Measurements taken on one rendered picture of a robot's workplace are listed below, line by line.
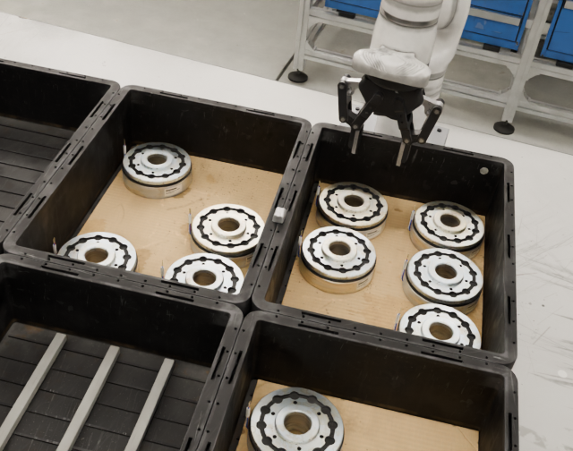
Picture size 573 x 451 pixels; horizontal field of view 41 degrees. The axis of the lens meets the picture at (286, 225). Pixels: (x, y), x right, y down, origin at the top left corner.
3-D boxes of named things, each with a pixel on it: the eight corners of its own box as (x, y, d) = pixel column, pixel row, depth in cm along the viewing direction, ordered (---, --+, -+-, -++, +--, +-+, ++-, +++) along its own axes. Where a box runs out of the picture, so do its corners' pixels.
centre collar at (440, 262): (427, 259, 105) (428, 255, 104) (463, 265, 104) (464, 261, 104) (426, 284, 101) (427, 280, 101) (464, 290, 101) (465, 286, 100)
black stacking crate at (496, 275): (306, 183, 123) (314, 123, 116) (491, 221, 120) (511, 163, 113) (243, 373, 93) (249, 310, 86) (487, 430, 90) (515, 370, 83)
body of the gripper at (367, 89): (440, 44, 95) (423, 107, 102) (374, 27, 97) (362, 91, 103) (430, 71, 90) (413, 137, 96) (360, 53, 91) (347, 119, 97)
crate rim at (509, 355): (312, 132, 117) (314, 119, 116) (509, 172, 114) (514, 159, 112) (246, 320, 87) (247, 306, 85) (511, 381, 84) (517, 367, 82)
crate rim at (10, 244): (125, 96, 120) (124, 82, 119) (312, 132, 117) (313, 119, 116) (-1, 265, 90) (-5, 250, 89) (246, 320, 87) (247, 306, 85)
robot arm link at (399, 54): (348, 72, 89) (357, 22, 85) (371, 31, 97) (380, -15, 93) (425, 91, 88) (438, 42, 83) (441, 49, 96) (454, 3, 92)
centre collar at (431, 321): (423, 314, 97) (424, 310, 96) (462, 326, 96) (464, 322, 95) (416, 342, 93) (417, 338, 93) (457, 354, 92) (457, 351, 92)
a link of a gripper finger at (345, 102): (350, 72, 99) (357, 113, 102) (337, 73, 100) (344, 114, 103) (345, 82, 97) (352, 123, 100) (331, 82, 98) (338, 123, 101)
